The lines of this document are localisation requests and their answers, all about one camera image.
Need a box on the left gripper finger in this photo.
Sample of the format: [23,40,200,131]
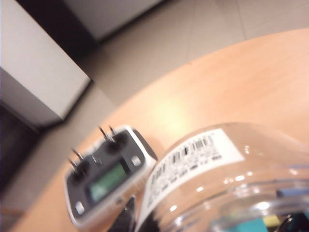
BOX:
[112,196,137,232]

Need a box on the clear plastic clip jar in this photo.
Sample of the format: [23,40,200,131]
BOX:
[134,122,309,232]

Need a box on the large teal binder clip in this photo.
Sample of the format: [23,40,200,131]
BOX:
[216,214,269,232]

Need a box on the yellow binder clip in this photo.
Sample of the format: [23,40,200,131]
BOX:
[264,214,282,227]

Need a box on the small teal binder clip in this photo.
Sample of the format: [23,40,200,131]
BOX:
[276,187,309,199]

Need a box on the white black remote controller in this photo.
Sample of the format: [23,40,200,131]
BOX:
[63,124,159,229]

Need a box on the white square column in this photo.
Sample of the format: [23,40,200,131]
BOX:
[0,0,93,128]

